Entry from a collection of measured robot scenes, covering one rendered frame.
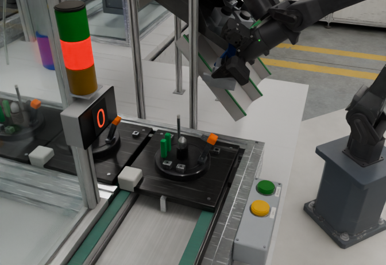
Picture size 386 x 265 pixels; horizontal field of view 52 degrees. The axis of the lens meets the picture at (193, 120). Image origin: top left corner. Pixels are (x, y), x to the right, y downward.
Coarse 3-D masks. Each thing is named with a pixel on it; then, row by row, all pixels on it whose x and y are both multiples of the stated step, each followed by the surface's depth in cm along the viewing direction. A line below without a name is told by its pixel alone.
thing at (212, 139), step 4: (204, 136) 94; (212, 136) 92; (216, 136) 93; (204, 140) 93; (208, 140) 92; (212, 140) 92; (216, 140) 92; (208, 144) 93; (212, 144) 93; (204, 148) 94; (208, 148) 94; (204, 152) 95; (200, 156) 96; (204, 156) 96
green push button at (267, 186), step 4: (264, 180) 94; (268, 180) 94; (260, 184) 93; (264, 184) 93; (268, 184) 93; (272, 184) 93; (260, 188) 92; (264, 188) 92; (268, 188) 92; (272, 188) 92; (260, 192) 92; (264, 192) 92; (268, 192) 92; (272, 192) 92
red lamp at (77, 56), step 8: (88, 40) 67; (64, 48) 66; (72, 48) 65; (80, 48) 66; (88, 48) 67; (64, 56) 67; (72, 56) 66; (80, 56) 66; (88, 56) 68; (72, 64) 67; (80, 64) 67; (88, 64) 68
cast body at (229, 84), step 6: (222, 60) 94; (216, 66) 94; (204, 72) 98; (204, 78) 99; (210, 78) 96; (222, 78) 96; (228, 78) 95; (210, 84) 97; (216, 84) 97; (222, 84) 97; (228, 84) 96; (234, 84) 96
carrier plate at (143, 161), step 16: (224, 144) 107; (144, 160) 101; (224, 160) 101; (144, 176) 96; (160, 176) 96; (208, 176) 96; (224, 176) 96; (144, 192) 93; (160, 192) 91; (176, 192) 91; (192, 192) 91; (208, 192) 91; (208, 208) 88
